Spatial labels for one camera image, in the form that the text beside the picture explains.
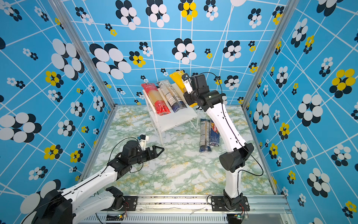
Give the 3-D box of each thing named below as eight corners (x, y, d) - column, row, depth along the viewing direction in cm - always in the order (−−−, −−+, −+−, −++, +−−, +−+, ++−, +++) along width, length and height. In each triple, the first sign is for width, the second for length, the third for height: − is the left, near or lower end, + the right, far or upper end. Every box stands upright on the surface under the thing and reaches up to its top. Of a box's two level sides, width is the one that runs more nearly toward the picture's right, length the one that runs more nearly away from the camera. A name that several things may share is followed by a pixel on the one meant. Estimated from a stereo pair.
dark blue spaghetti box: (210, 146, 97) (211, 143, 94) (210, 123, 110) (211, 120, 107) (219, 146, 97) (220, 144, 94) (218, 123, 110) (218, 120, 106)
